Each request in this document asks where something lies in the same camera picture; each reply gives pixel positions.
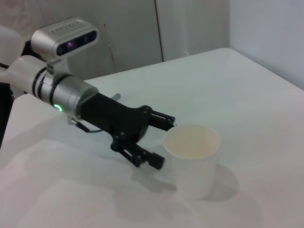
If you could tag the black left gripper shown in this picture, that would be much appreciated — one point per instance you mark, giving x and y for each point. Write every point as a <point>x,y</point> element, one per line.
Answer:
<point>118,118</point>

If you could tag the white plastic cup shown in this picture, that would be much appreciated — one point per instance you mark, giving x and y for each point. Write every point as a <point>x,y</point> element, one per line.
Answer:
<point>194,175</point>

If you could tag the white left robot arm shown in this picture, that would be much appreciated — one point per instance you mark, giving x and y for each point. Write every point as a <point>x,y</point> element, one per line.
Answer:
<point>69,95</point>

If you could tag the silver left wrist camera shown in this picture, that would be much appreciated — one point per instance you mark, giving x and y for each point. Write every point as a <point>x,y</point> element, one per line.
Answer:
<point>52,35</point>

